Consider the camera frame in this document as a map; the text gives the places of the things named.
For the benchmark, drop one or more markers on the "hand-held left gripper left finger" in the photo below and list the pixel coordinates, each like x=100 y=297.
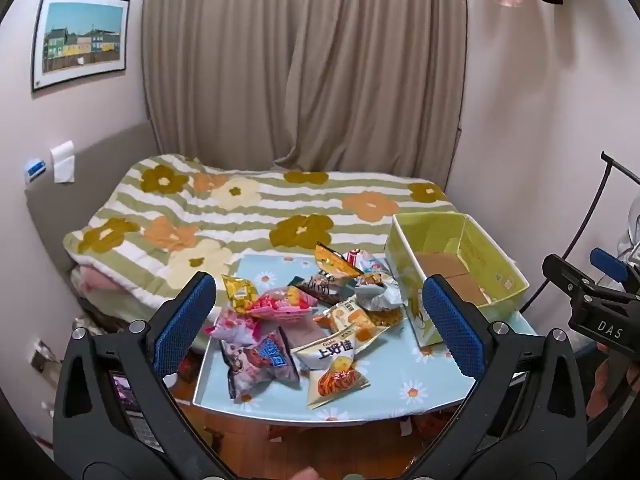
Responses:
x=187 y=317

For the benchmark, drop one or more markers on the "framed houses picture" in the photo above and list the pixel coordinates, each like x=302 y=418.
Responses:
x=80 y=42

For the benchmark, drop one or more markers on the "silver foil snack packet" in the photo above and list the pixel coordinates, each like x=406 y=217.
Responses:
x=377 y=295

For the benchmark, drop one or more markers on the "person's right hand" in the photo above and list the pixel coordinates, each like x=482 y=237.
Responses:
x=607 y=380

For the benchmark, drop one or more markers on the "beige curtain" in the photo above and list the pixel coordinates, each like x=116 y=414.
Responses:
x=300 y=60

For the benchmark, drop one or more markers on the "pink pillow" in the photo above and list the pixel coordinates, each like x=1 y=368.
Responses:
x=100 y=281

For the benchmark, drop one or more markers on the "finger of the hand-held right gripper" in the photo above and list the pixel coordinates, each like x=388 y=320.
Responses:
x=607 y=265
x=565 y=272

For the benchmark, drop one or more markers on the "bright pink candy packet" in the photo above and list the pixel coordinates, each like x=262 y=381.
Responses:
x=282 y=305

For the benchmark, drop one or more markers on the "blue white wall holder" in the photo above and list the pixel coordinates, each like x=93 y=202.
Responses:
x=36 y=167

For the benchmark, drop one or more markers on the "striped floral blanket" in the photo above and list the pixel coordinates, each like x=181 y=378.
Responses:
x=300 y=195

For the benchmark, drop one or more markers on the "white tissue paper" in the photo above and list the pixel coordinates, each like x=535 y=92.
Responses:
x=63 y=162

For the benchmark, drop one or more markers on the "white orange chips packet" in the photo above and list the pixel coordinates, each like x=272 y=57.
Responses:
x=332 y=365

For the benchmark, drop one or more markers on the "pink white snack packet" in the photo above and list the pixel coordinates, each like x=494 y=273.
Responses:
x=235 y=327

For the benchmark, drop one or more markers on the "cartoon print snack packet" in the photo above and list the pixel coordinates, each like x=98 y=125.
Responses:
x=265 y=365

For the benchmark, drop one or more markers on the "white red snack packet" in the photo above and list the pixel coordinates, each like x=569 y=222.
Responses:
x=362 y=259

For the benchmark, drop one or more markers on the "dark brown snack packet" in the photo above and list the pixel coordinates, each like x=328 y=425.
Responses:
x=322 y=286

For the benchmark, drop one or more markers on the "clear plastic bag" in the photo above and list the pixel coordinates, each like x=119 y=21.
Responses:
x=631 y=232

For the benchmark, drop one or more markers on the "grey padded headboard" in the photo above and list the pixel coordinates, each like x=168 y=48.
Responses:
x=100 y=170

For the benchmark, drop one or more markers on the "gold snack packet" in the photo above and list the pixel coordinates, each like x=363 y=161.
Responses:
x=239 y=291

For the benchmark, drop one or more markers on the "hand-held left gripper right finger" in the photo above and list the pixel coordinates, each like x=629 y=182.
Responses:
x=450 y=320

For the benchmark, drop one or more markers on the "yellow-green cardboard box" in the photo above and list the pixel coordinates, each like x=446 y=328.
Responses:
x=470 y=255

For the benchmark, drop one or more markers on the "yellow orange snack packet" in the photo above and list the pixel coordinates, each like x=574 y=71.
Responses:
x=334 y=260

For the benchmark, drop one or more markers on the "daisy print tablecloth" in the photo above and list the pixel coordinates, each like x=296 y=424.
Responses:
x=425 y=385

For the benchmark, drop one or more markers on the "wall socket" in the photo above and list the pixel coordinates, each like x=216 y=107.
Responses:
x=44 y=357

